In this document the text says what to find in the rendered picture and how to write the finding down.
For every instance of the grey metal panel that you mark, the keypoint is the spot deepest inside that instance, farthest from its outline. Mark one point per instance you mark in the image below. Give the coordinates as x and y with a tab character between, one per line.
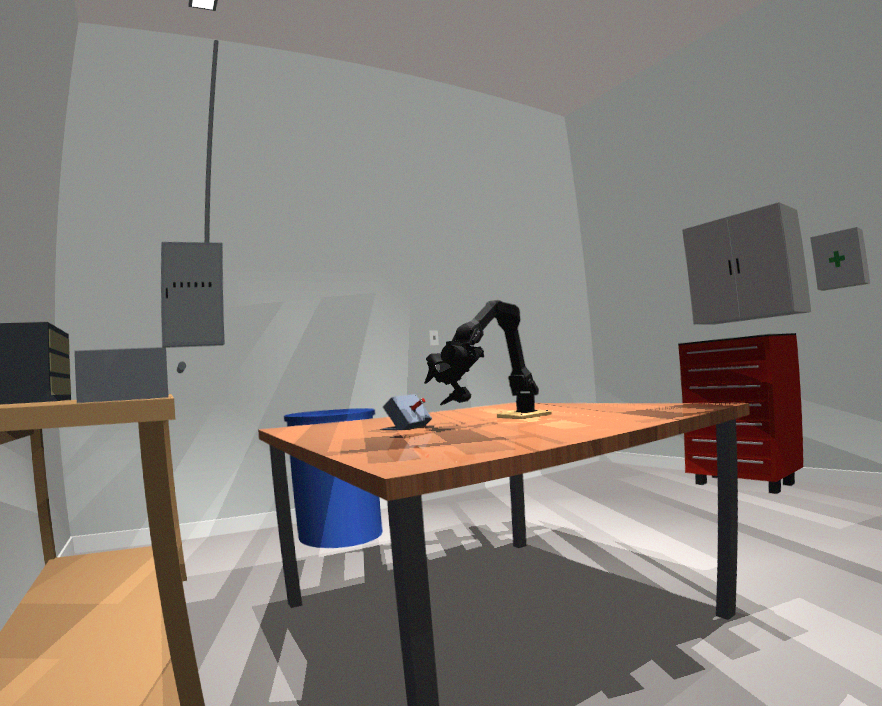
402	416

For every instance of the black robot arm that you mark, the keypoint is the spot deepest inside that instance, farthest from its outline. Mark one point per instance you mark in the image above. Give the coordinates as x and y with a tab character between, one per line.
461	352

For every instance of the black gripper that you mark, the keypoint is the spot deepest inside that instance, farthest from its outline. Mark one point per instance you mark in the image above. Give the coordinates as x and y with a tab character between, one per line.
460	394

